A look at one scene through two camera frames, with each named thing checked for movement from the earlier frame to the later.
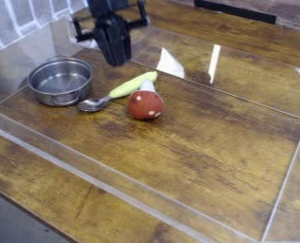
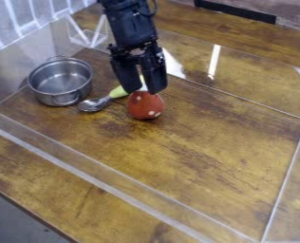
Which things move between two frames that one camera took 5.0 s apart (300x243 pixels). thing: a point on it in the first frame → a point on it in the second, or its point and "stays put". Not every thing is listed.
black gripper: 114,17 → 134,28
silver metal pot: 61,80 stays put
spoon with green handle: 91,104 stays put
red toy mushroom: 145,102 stays put
